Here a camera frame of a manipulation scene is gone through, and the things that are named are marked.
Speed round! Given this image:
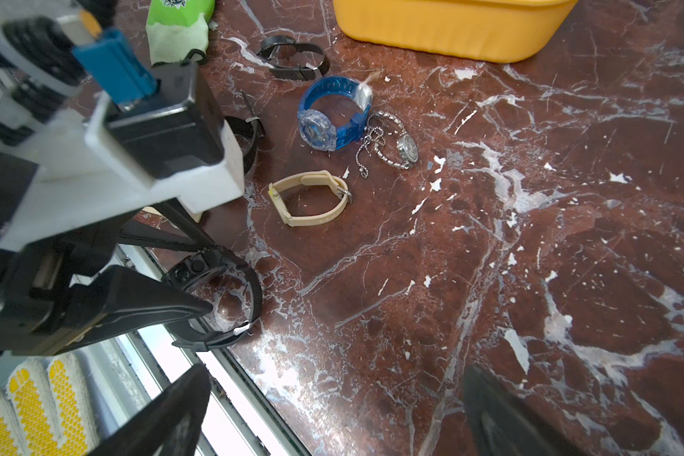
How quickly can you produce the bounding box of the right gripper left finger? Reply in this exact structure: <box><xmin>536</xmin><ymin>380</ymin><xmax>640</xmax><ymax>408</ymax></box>
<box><xmin>91</xmin><ymin>365</ymin><xmax>212</xmax><ymax>456</ymax></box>

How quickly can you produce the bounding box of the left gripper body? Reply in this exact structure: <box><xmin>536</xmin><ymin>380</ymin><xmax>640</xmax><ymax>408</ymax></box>
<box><xmin>0</xmin><ymin>165</ymin><xmax>136</xmax><ymax>356</ymax></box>

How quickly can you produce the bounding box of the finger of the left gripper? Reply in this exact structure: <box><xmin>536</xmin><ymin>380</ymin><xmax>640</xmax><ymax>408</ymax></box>
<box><xmin>117</xmin><ymin>199</ymin><xmax>216</xmax><ymax>252</ymax></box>
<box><xmin>64</xmin><ymin>266</ymin><xmax>213</xmax><ymax>348</ymax></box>

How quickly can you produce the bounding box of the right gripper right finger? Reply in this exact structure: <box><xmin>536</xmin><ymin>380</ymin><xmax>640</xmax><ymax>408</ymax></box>
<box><xmin>461</xmin><ymin>365</ymin><xmax>583</xmax><ymax>455</ymax></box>

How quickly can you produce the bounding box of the black rugged sport watch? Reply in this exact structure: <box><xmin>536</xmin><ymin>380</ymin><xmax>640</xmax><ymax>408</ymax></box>
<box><xmin>161</xmin><ymin>246</ymin><xmax>263</xmax><ymax>352</ymax></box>

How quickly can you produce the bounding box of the beige strap watch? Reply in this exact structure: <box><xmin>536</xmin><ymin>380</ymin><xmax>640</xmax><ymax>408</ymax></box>
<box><xmin>267</xmin><ymin>170</ymin><xmax>353</xmax><ymax>228</ymax></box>

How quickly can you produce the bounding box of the silver chain watch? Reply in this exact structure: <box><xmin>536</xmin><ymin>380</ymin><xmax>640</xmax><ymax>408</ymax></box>
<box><xmin>355</xmin><ymin>110</ymin><xmax>419</xmax><ymax>179</ymax></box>

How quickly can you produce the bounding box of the yellow plastic storage box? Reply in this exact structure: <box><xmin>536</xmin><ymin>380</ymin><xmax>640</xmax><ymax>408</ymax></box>
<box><xmin>332</xmin><ymin>0</ymin><xmax>577</xmax><ymax>64</ymax></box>

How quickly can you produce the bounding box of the blue translucent watch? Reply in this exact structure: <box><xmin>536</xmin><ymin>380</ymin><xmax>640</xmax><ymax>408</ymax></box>
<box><xmin>298</xmin><ymin>76</ymin><xmax>374</xmax><ymax>152</ymax></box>

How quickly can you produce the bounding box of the black chunky watch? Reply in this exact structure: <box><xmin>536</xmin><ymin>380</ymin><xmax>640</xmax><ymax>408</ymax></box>
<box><xmin>256</xmin><ymin>34</ymin><xmax>331</xmax><ymax>81</ymax></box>

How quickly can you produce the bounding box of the yellow dotted work glove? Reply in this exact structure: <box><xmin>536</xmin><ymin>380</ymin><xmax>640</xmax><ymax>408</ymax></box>
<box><xmin>0</xmin><ymin>353</ymin><xmax>100</xmax><ymax>455</ymax></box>

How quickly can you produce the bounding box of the green work glove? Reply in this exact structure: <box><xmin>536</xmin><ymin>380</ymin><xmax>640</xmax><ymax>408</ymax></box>
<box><xmin>146</xmin><ymin>0</ymin><xmax>217</xmax><ymax>66</ymax></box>

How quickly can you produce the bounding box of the cream flat strap watch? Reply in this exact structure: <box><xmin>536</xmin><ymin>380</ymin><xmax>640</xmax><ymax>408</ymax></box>
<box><xmin>142</xmin><ymin>204</ymin><xmax>203</xmax><ymax>223</ymax></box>

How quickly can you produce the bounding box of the aluminium front rail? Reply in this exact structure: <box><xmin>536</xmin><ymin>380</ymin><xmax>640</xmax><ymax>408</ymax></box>
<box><xmin>73</xmin><ymin>244</ymin><xmax>315</xmax><ymax>456</ymax></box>

